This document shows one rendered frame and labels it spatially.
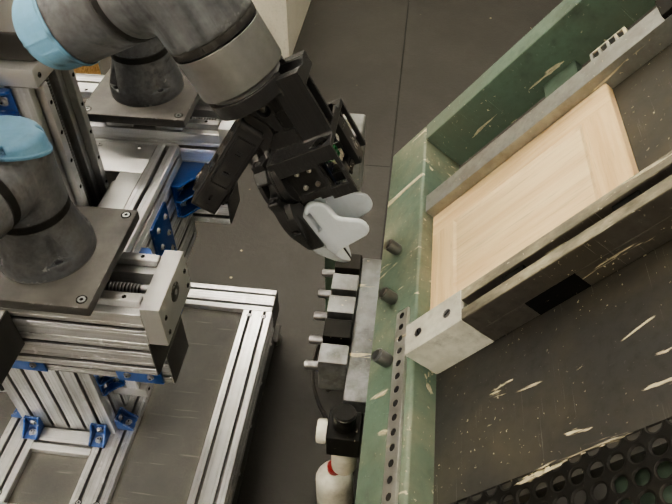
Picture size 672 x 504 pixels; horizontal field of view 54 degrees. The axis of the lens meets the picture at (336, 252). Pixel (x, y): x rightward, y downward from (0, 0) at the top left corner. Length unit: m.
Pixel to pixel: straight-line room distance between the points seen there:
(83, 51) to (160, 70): 0.85
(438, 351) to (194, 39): 0.69
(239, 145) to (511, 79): 0.95
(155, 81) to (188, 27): 0.93
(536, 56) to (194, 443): 1.24
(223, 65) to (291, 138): 0.09
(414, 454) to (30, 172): 0.67
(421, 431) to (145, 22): 0.72
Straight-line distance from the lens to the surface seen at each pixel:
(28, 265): 1.09
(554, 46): 1.43
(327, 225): 0.61
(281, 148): 0.57
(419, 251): 1.25
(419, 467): 1.00
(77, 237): 1.09
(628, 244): 0.91
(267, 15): 3.62
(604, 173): 1.05
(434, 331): 1.03
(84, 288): 1.07
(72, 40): 0.58
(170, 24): 0.51
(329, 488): 1.81
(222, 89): 0.53
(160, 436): 1.87
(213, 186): 0.61
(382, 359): 1.12
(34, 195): 1.01
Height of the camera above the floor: 1.78
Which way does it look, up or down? 45 degrees down
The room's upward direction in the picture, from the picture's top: straight up
